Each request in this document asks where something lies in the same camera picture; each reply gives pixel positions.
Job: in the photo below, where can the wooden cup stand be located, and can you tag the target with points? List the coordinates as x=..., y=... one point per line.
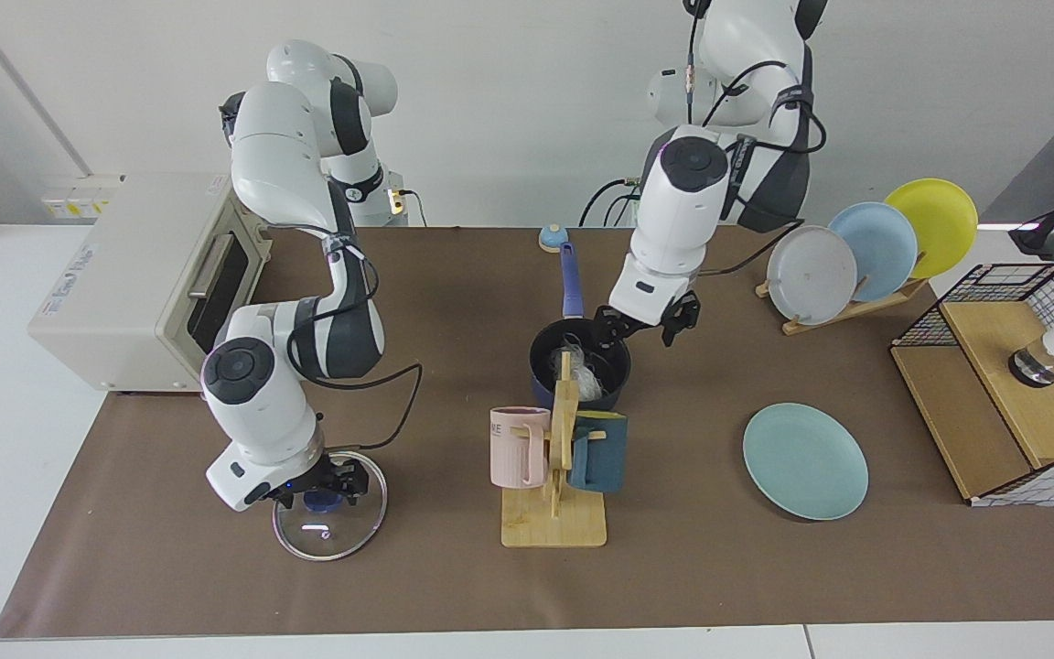
x=554, y=526

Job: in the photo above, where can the pale grey plate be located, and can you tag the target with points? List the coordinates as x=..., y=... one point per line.
x=811, y=275

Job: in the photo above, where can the teal round plate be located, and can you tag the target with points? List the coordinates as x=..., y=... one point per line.
x=806, y=462

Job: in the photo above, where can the pale toaster oven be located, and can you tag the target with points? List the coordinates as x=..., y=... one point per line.
x=106, y=275

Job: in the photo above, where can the light blue plate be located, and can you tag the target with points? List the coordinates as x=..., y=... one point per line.
x=884, y=243

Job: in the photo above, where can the white vermicelli bundle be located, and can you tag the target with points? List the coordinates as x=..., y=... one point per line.
x=589, y=380

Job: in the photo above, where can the small blue round thing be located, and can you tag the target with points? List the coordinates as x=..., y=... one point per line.
x=553, y=238

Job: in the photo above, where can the wooden plate rack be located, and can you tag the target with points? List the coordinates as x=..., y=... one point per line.
x=865, y=309

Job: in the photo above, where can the yellow plate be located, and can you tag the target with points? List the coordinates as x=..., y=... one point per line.
x=943, y=224

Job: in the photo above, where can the dark teal cup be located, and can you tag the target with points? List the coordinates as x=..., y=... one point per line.
x=605, y=458

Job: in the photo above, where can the pink ribbed cup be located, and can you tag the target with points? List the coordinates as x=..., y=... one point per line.
x=513, y=453

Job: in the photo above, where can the white wall socket strip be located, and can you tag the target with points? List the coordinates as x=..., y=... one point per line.
x=79, y=197

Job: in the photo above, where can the glass lid with blue knob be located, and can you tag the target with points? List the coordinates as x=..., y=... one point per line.
x=344, y=531

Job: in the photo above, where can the brown table cloth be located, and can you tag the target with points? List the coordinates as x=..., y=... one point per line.
x=216, y=586

